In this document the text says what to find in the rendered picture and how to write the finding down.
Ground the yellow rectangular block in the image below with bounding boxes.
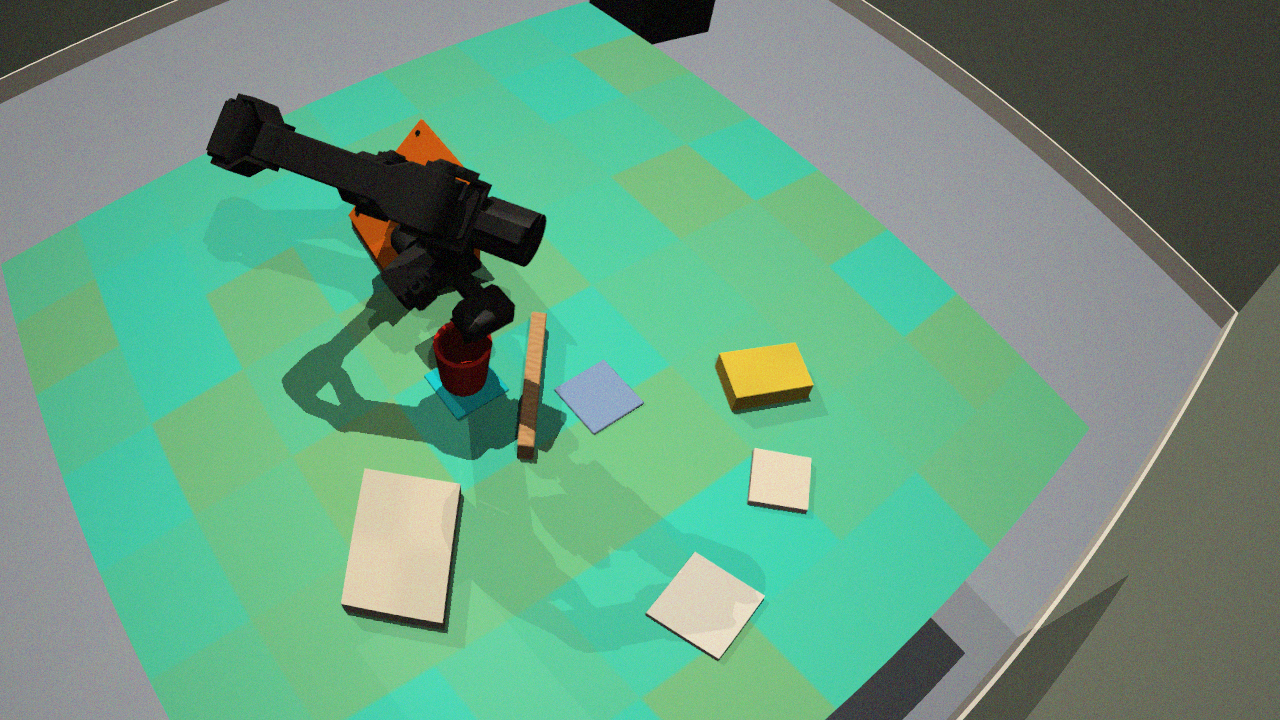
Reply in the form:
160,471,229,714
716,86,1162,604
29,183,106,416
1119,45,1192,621
716,342,814,411

